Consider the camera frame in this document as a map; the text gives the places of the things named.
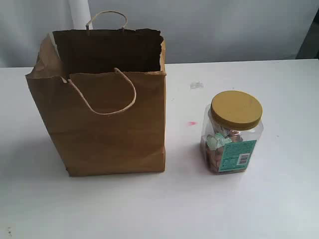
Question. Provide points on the clear jar yellow lid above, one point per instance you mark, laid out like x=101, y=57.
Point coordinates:
x=231, y=128

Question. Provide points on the brown paper bag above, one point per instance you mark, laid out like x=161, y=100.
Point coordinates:
x=102, y=97

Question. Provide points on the dark object at right edge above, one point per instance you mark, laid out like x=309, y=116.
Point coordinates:
x=310, y=46

